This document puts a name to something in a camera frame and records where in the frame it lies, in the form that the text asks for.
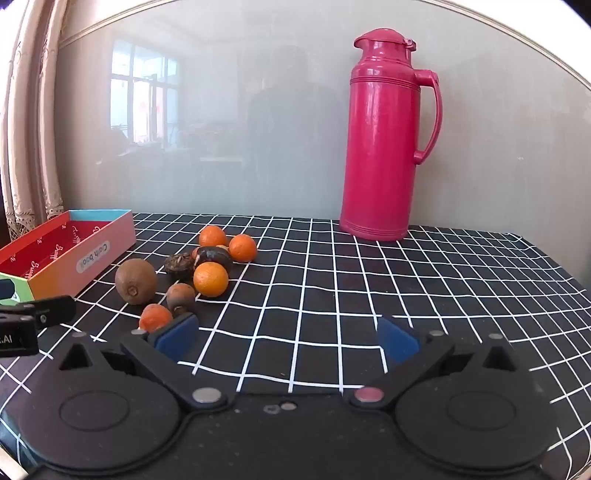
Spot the colourful cardboard box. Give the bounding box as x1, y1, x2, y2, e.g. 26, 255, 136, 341
0, 209, 137, 301

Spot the beige curtain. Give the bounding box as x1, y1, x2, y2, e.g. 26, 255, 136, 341
0, 0, 70, 245

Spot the brown kiwi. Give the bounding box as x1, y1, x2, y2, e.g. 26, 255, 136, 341
115, 258, 158, 305

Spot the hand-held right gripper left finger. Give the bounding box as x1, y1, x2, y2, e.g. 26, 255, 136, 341
58, 313, 229, 414

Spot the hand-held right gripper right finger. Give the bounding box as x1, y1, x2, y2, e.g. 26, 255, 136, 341
344, 316, 529, 411

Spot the red thermos jug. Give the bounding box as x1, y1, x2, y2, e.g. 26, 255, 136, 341
339, 28, 443, 241

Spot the orange tangerine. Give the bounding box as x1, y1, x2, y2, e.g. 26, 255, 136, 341
193, 261, 230, 298
198, 225, 228, 247
228, 234, 257, 263
139, 304, 174, 332

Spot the glossy dark passion fruit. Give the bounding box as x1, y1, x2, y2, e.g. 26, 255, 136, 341
194, 246, 234, 273

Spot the black checked tablecloth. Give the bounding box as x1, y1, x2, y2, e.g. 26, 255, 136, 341
0, 212, 591, 480

